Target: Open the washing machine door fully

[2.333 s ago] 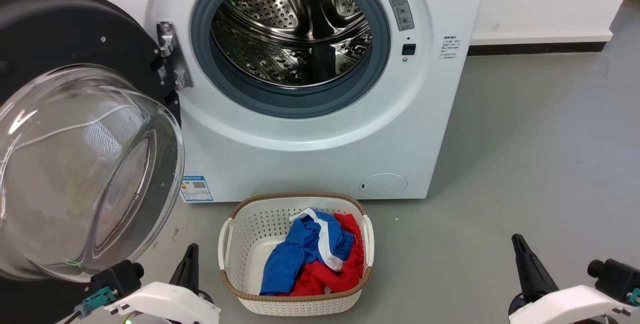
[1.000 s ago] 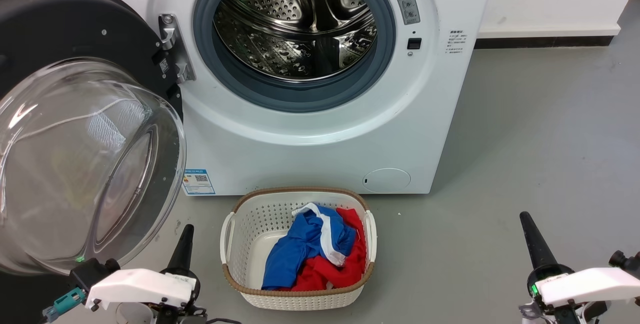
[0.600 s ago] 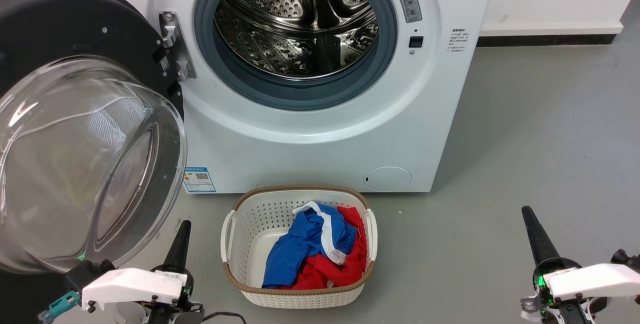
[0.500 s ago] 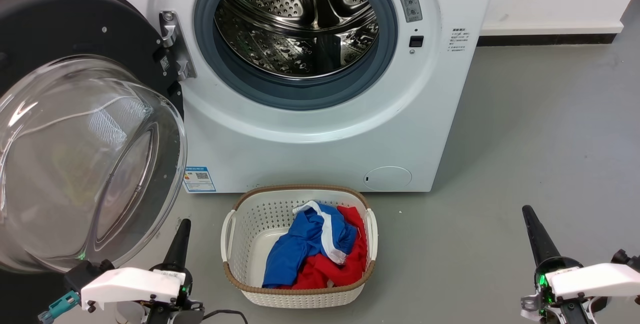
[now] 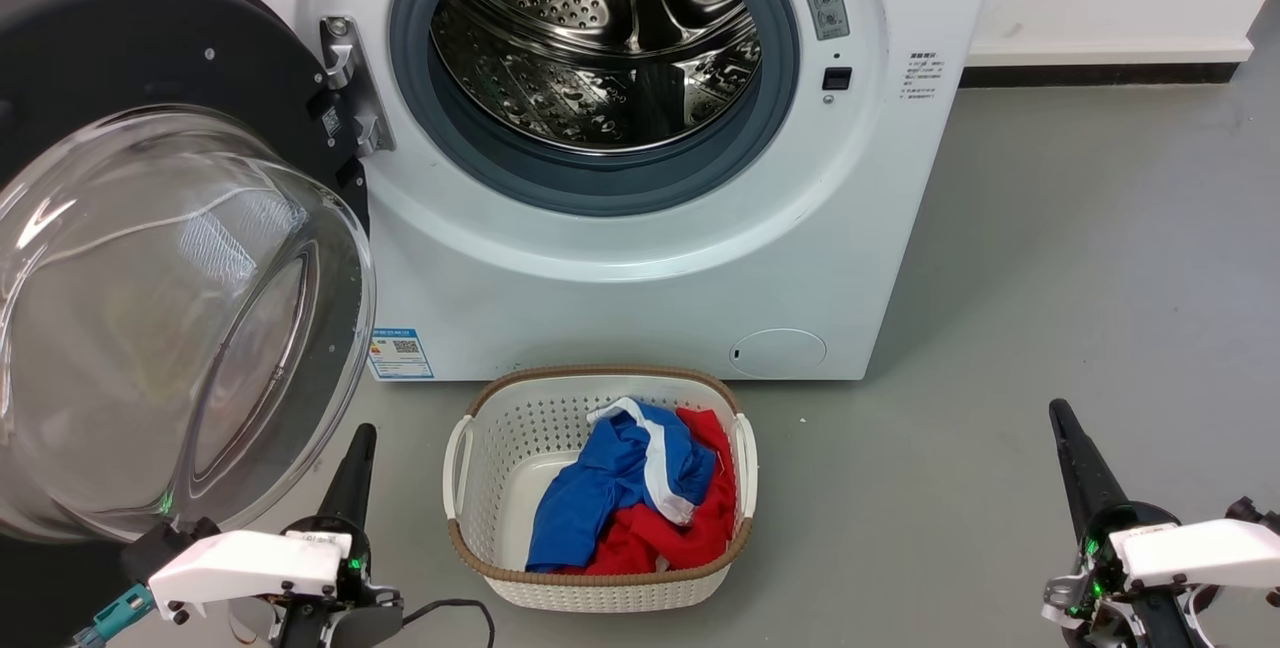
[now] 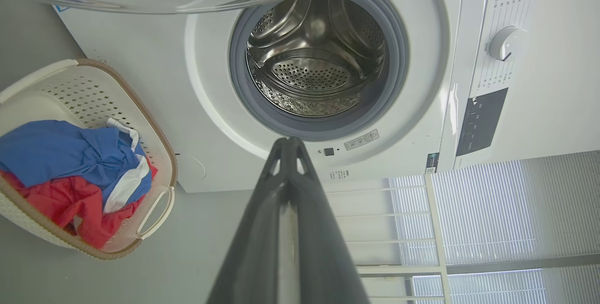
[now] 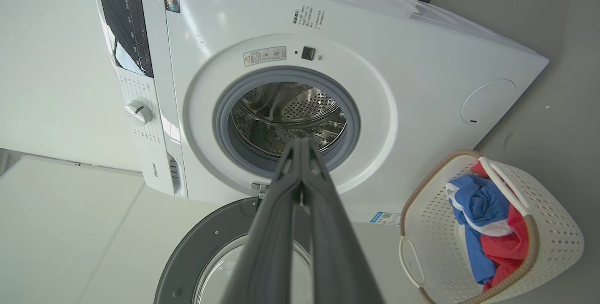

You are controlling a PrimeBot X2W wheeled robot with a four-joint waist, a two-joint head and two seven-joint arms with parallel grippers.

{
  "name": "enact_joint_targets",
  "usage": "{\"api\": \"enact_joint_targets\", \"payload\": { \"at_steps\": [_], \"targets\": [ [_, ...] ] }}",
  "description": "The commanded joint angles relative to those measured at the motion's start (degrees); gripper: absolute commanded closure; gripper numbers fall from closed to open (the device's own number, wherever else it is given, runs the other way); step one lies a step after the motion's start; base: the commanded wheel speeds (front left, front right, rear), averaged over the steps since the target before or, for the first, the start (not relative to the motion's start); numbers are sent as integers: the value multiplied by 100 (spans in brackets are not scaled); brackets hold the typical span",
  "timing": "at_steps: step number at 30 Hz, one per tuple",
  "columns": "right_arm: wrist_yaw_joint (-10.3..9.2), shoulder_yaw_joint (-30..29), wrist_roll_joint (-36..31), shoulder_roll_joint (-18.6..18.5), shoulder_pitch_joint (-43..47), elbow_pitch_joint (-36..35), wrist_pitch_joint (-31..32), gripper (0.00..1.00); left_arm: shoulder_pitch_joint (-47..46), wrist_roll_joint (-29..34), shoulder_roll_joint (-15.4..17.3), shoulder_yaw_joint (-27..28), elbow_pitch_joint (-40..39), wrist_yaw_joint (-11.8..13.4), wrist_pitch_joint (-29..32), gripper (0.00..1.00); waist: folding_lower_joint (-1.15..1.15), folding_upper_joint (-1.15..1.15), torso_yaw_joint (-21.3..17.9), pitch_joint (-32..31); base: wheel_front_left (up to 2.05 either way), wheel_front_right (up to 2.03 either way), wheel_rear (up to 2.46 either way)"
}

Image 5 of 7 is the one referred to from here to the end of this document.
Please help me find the cream plastic laundry basket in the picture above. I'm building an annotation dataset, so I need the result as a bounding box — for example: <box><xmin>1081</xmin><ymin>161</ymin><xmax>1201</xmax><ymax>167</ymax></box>
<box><xmin>443</xmin><ymin>364</ymin><xmax>759</xmax><ymax>613</ymax></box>

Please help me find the white front-load washing machine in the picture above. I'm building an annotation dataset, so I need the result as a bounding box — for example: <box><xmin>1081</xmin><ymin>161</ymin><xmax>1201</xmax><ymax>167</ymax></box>
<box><xmin>290</xmin><ymin>0</ymin><xmax>1006</xmax><ymax>384</ymax></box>

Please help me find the teal cable connector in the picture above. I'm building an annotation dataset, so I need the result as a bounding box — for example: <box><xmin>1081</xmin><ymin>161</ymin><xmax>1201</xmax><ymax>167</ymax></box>
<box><xmin>70</xmin><ymin>583</ymin><xmax>157</xmax><ymax>648</ymax></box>

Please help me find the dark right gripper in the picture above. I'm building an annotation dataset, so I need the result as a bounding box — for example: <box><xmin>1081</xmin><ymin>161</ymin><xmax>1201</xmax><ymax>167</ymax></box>
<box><xmin>1040</xmin><ymin>400</ymin><xmax>1226</xmax><ymax>648</ymax></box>

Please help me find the black baseboard strip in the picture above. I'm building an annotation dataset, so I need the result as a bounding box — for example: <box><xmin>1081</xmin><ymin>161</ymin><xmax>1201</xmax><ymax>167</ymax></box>
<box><xmin>960</xmin><ymin>61</ymin><xmax>1243</xmax><ymax>89</ymax></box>

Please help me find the red garment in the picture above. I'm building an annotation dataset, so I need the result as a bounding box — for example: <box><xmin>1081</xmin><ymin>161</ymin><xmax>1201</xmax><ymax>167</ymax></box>
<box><xmin>560</xmin><ymin>408</ymin><xmax>739</xmax><ymax>576</ymax></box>

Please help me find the blue energy label sticker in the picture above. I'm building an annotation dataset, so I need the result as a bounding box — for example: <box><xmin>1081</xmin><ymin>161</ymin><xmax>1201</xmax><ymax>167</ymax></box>
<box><xmin>370</xmin><ymin>328</ymin><xmax>435</xmax><ymax>381</ymax></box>

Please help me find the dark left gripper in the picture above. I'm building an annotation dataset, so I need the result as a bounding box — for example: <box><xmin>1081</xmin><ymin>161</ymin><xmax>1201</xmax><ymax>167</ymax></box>
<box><xmin>280</xmin><ymin>423</ymin><xmax>404</xmax><ymax>648</ymax></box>

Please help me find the blue and white garment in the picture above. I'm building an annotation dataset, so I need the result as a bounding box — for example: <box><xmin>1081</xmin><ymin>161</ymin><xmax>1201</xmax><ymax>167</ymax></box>
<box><xmin>526</xmin><ymin>397</ymin><xmax>717</xmax><ymax>573</ymax></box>

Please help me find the round white filter cover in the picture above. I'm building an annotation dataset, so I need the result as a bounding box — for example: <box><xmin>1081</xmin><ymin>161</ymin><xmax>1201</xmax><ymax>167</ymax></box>
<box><xmin>729</xmin><ymin>329</ymin><xmax>828</xmax><ymax>379</ymax></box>

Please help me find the metal door hinge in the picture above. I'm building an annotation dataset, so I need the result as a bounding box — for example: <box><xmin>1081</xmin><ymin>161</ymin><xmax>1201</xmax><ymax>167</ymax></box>
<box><xmin>320</xmin><ymin>16</ymin><xmax>395</xmax><ymax>157</ymax></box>

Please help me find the thin black cable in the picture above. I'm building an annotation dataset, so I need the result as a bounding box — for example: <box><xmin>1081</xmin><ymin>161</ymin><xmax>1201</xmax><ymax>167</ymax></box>
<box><xmin>400</xmin><ymin>598</ymin><xmax>496</xmax><ymax>648</ymax></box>

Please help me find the steel perforated washer drum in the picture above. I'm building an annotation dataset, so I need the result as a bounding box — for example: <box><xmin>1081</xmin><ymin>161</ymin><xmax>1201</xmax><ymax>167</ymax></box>
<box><xmin>432</xmin><ymin>0</ymin><xmax>763</xmax><ymax>154</ymax></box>

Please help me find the round black glass washer door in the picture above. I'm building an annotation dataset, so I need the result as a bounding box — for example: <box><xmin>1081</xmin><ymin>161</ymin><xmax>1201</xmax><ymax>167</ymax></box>
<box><xmin>0</xmin><ymin>0</ymin><xmax>378</xmax><ymax>544</ymax></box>

